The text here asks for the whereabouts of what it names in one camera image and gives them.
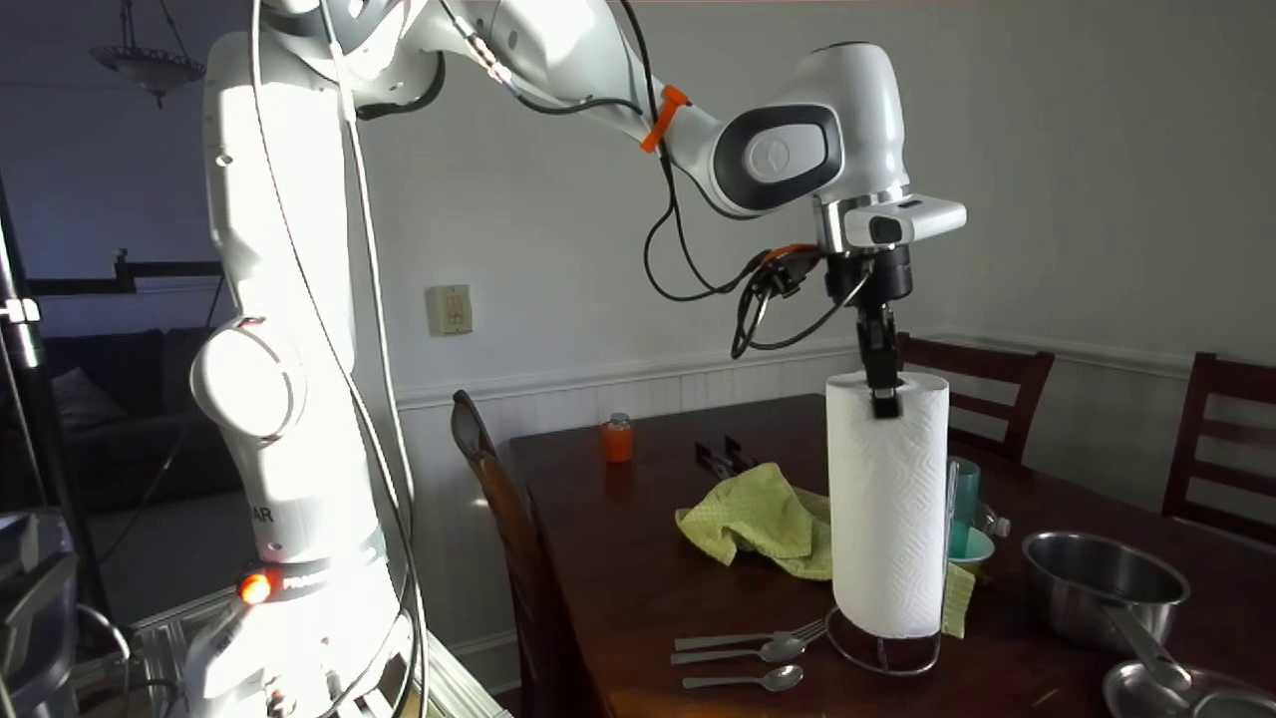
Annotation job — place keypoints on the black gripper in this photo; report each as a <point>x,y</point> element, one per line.
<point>884,275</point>

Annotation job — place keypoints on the white paper towel roll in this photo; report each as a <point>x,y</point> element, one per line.
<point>888,521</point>

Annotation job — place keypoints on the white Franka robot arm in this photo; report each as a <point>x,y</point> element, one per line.
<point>286,263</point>

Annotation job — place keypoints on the dark wooden chair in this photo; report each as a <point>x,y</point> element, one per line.
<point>510,531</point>
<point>1230,380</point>
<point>981,364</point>

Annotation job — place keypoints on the teal plastic cup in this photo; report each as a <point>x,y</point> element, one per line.
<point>965,492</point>

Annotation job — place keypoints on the green cloth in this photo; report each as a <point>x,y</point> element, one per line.
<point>758,521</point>

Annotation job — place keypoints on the clear plastic container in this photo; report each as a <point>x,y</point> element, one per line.
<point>997,525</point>

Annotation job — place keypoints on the teal bowl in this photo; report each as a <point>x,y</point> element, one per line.
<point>976,543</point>

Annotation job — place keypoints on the orange juice bottle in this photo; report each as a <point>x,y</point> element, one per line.
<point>619,442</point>

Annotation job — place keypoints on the steel fork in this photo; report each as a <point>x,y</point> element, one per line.
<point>758,636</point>

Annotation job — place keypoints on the steel spoon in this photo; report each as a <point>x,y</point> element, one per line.
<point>779,680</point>
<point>779,653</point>

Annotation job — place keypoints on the steel pot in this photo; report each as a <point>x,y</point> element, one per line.
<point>1101,585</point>

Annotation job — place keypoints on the dark sofa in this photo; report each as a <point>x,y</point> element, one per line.
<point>132,426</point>

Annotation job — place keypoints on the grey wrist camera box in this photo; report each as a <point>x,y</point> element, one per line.
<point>919,220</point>

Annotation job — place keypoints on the wall switch plate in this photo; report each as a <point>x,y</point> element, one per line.
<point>447,309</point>

